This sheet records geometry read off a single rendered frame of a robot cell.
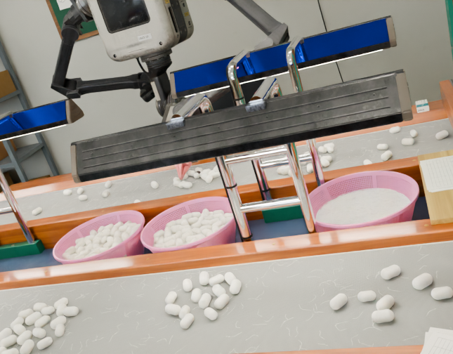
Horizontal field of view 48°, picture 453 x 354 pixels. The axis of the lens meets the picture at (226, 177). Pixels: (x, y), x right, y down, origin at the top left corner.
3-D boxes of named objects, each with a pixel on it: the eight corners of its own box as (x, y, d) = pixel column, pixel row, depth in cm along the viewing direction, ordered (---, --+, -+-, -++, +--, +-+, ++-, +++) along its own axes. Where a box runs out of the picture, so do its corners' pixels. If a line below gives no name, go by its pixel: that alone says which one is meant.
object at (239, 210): (248, 267, 123) (192, 90, 107) (332, 258, 116) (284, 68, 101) (230, 319, 107) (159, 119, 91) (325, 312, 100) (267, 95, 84)
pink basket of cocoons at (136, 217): (93, 242, 164) (82, 216, 160) (168, 232, 155) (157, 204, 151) (48, 294, 140) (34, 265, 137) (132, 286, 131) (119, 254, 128)
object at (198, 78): (181, 92, 154) (173, 69, 152) (396, 40, 133) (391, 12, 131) (172, 100, 147) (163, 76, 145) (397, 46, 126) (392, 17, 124)
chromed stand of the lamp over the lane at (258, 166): (276, 192, 158) (236, 50, 142) (340, 182, 151) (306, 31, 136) (265, 223, 142) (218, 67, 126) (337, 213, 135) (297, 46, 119)
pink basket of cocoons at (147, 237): (153, 243, 150) (142, 215, 147) (240, 215, 150) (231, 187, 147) (150, 293, 126) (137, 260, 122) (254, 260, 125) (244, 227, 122)
